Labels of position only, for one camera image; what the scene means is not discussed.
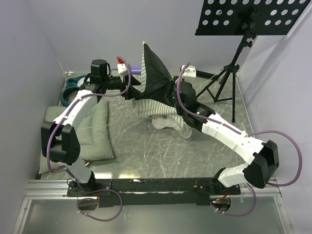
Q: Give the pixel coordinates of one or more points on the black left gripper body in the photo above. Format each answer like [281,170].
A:
[115,83]

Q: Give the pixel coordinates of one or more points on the green striped pet tent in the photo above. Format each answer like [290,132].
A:
[154,100]

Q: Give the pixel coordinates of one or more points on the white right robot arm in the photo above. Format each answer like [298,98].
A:
[261,158]

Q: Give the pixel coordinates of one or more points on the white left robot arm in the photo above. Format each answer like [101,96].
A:
[59,141]

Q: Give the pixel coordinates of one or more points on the teal double pet bowl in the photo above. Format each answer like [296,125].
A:
[70,91]

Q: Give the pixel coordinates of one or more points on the green checkered pet cushion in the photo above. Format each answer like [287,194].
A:
[93,135]

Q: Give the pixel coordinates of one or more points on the purple toy microphone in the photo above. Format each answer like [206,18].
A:
[136,72]

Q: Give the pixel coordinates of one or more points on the black handheld microphone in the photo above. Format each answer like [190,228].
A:
[206,75]

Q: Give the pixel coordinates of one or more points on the black music stand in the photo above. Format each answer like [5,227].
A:
[247,19]

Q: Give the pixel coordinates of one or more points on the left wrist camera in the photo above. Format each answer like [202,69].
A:
[122,67]

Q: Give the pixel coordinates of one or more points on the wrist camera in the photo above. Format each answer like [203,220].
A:
[189,72]
[122,67]

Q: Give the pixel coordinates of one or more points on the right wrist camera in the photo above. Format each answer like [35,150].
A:
[189,72]

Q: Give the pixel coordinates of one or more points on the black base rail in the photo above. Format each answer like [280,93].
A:
[154,191]

